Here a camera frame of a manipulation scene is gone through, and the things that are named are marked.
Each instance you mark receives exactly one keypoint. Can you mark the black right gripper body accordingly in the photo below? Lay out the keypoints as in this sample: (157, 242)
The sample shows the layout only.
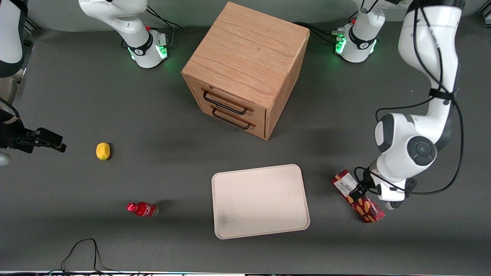
(11, 136)

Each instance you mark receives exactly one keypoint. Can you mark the red plaid cookie box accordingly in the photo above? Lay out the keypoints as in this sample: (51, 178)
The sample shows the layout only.
(364, 209)

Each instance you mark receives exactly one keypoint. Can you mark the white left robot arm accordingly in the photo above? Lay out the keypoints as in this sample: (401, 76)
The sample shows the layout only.
(425, 57)

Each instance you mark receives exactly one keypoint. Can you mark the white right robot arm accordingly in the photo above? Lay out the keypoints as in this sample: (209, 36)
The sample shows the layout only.
(126, 23)

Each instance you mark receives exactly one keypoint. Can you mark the cream rectangular tray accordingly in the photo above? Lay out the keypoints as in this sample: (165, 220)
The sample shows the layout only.
(260, 201)

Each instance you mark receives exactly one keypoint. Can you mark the yellow lemon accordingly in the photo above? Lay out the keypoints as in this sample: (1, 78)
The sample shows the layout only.
(102, 151)

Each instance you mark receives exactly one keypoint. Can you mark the red plastic bottle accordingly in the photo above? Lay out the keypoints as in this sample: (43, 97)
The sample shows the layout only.
(144, 209)

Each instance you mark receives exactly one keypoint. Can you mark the wooden two-drawer cabinet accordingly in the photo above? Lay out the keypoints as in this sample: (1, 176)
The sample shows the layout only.
(245, 57)

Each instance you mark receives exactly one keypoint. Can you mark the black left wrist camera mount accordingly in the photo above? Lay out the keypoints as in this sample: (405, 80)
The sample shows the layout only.
(367, 177)

